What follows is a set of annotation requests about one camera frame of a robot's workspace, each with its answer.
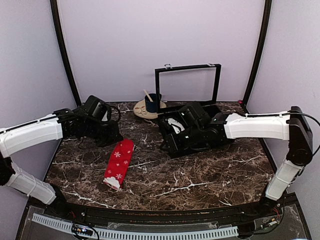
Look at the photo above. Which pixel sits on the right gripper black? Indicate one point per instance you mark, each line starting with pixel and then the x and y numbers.
pixel 175 145

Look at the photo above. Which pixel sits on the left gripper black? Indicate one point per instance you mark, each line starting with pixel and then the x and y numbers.
pixel 113 138

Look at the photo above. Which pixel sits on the red Santa Christmas sock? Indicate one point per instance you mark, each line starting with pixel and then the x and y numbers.
pixel 118 164

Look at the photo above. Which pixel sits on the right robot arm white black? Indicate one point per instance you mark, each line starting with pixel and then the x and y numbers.
pixel 290 126

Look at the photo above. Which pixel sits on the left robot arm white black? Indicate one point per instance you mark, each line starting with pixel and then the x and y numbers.
pixel 61 124

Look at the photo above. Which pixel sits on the black display box glass lid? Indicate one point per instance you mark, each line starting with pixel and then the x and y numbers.
pixel 176 86

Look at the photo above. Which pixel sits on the beige woven coaster mat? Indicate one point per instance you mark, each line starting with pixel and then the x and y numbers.
pixel 140 110

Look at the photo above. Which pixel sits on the dark blue cup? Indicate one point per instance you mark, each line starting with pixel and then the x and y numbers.
pixel 151 106

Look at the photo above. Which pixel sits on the wooden stick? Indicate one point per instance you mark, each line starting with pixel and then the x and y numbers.
pixel 148 96

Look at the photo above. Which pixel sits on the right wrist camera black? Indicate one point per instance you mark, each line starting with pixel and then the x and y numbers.
pixel 193 114

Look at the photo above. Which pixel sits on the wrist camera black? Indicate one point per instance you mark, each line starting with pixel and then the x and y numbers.
pixel 193 114
pixel 97 108

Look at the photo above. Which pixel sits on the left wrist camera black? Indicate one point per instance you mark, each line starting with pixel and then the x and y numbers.
pixel 97 108

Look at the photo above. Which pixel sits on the black front rail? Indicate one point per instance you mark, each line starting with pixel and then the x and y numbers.
pixel 98 216

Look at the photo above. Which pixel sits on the left circuit board with wires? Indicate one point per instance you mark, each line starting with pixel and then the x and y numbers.
pixel 82 231

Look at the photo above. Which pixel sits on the circuit board with wires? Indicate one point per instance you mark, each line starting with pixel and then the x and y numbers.
pixel 278 226
pixel 82 231

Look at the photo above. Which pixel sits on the white slotted cable duct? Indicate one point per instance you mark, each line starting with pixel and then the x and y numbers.
pixel 125 231

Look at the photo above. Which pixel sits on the right circuit board with wires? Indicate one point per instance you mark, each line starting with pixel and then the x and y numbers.
pixel 278 226

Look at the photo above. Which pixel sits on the left black frame post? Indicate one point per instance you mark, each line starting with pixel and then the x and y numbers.
pixel 63 51

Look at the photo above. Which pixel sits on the black frame post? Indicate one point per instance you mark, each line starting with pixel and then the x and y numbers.
pixel 63 51
pixel 259 51

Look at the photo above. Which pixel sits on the right black frame post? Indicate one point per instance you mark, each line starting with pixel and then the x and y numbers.
pixel 259 51

